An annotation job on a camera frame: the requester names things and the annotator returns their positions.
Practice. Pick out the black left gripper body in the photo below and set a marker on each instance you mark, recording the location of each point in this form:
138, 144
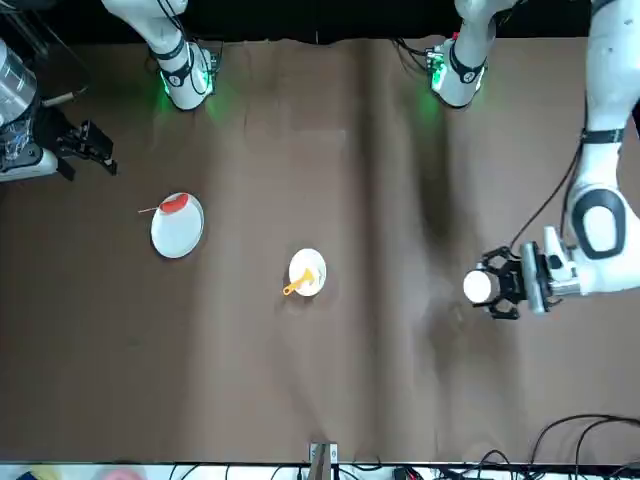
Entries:
510, 282

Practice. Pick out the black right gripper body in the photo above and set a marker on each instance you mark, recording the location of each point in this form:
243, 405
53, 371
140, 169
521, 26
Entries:
60, 142

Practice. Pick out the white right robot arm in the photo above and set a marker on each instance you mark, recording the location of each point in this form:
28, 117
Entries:
182, 90

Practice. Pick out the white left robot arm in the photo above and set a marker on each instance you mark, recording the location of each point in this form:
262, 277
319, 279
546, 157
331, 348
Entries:
605, 100

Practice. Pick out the small white bowl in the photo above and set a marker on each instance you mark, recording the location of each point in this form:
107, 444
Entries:
315, 262

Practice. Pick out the red sausage on skewer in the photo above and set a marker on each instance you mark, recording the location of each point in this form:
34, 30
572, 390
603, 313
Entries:
174, 203

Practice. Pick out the white round plate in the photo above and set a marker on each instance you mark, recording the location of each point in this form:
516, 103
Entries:
177, 232

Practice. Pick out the yellow plate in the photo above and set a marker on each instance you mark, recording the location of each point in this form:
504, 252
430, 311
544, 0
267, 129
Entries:
35, 474

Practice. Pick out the pink plate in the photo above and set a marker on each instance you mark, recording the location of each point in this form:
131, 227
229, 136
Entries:
120, 474

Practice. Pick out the aluminium profile post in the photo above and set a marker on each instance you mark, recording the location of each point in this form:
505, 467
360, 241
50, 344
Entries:
322, 462

